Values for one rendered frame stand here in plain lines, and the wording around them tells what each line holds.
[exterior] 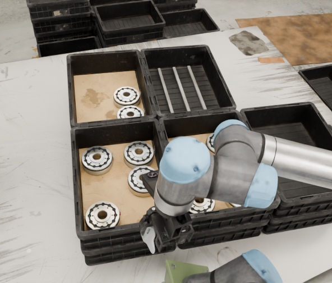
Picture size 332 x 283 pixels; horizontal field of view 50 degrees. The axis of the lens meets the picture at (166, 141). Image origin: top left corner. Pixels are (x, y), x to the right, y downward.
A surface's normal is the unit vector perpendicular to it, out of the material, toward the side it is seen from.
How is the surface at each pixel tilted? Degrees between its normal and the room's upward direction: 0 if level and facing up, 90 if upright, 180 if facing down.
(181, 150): 4
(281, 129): 0
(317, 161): 25
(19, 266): 0
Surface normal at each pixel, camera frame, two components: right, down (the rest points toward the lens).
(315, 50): 0.07, -0.64
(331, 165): 0.09, -0.16
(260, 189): 0.04, 0.09
